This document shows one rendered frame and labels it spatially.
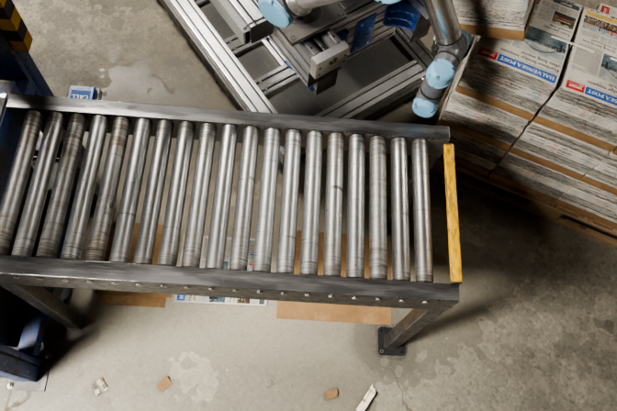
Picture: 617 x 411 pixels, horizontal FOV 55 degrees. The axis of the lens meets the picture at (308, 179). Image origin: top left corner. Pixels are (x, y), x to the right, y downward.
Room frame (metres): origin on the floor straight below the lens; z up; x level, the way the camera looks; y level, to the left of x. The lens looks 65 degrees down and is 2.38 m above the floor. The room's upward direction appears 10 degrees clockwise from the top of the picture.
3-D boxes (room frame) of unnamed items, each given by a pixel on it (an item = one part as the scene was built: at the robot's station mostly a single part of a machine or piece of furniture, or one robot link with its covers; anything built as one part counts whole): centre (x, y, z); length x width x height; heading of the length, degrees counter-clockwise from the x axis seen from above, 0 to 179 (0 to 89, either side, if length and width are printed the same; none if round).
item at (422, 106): (1.05, -0.32, 0.85); 0.11 x 0.08 x 0.09; 166
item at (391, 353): (0.47, -0.43, 0.01); 0.14 x 0.13 x 0.01; 6
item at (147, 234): (0.63, 0.43, 0.77); 0.47 x 0.05 x 0.05; 6
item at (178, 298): (0.64, 0.28, 0.00); 0.37 x 0.29 x 0.01; 96
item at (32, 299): (0.34, 0.79, 0.34); 0.06 x 0.06 x 0.68; 6
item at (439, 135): (0.90, 0.26, 0.74); 1.34 x 0.05 x 0.12; 96
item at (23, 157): (0.59, 0.82, 0.77); 0.47 x 0.05 x 0.05; 6
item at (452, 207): (0.71, -0.43, 0.81); 0.43 x 0.03 x 0.02; 6
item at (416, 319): (0.47, -0.43, 0.34); 0.06 x 0.06 x 0.68; 6
